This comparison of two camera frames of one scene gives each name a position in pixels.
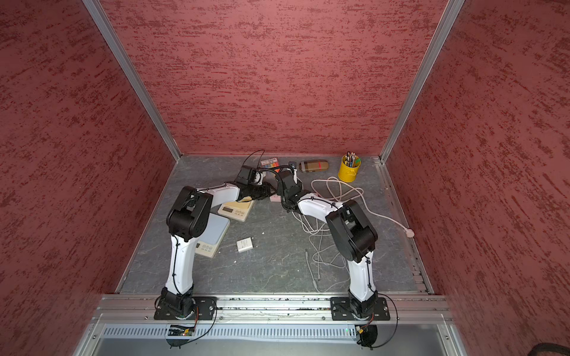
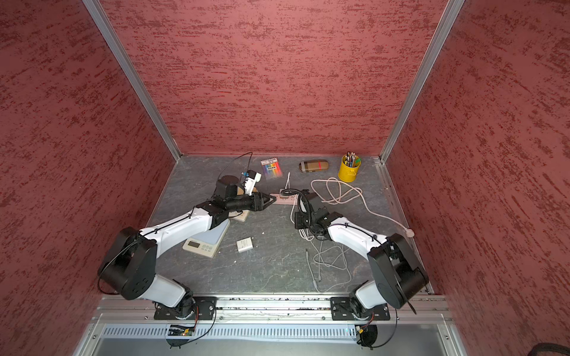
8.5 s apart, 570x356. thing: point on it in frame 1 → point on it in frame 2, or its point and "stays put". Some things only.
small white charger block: (245, 244) stays put
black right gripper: (300, 184) → (298, 219)
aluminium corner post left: (106, 27) stays put
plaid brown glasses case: (313, 165) stays put
